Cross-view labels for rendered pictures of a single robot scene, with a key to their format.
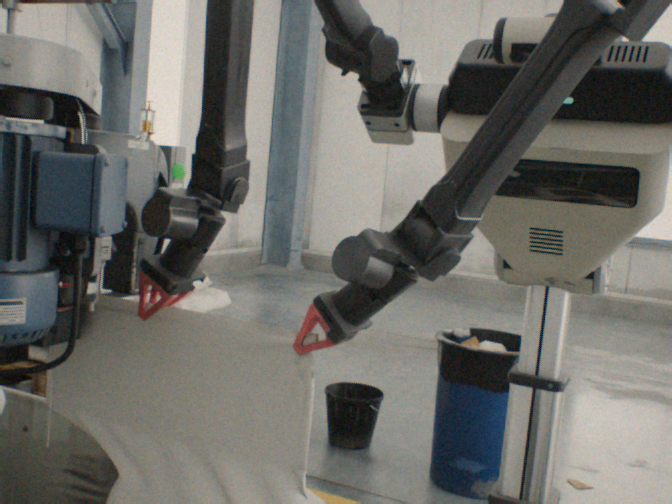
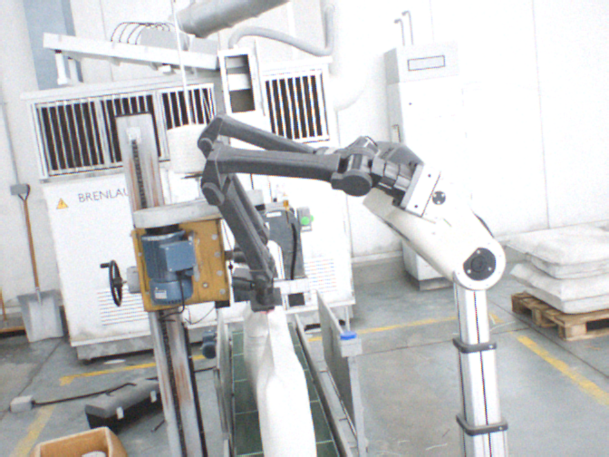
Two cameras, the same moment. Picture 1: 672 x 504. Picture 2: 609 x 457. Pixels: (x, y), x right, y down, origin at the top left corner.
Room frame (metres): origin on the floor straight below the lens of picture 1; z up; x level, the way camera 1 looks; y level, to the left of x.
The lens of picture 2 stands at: (0.09, -1.98, 1.66)
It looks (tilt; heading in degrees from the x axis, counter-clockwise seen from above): 9 degrees down; 61
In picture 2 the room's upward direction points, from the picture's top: 7 degrees counter-clockwise
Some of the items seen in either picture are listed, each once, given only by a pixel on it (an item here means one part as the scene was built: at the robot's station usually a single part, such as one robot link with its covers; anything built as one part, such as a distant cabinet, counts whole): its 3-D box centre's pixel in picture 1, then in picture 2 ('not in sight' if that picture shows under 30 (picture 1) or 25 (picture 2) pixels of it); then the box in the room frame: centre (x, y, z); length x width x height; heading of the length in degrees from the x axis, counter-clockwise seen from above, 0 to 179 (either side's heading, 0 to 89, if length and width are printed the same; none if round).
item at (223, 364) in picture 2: not in sight; (225, 372); (1.23, 1.02, 0.54); 1.05 x 0.02 x 0.41; 66
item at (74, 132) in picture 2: not in sight; (201, 206); (2.20, 3.51, 1.05); 2.28 x 1.16 x 2.09; 156
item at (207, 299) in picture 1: (178, 300); not in sight; (4.56, 0.95, 0.44); 0.68 x 0.44 x 0.15; 156
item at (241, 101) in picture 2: not in sight; (241, 103); (2.26, 2.61, 1.82); 0.51 x 0.27 x 0.71; 66
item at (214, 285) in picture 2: not in sight; (181, 259); (0.97, 0.60, 1.18); 0.34 x 0.25 x 0.31; 156
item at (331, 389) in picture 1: (351, 416); not in sight; (3.57, -0.15, 0.13); 0.30 x 0.30 x 0.26
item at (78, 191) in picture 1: (83, 202); (178, 258); (0.85, 0.29, 1.25); 0.10 x 0.08 x 0.12; 1
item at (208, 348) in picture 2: not in sight; (213, 343); (1.58, 2.05, 0.35); 0.30 x 0.15 x 0.15; 66
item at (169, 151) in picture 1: (161, 169); (304, 218); (1.38, 0.33, 1.29); 0.08 x 0.05 x 0.09; 66
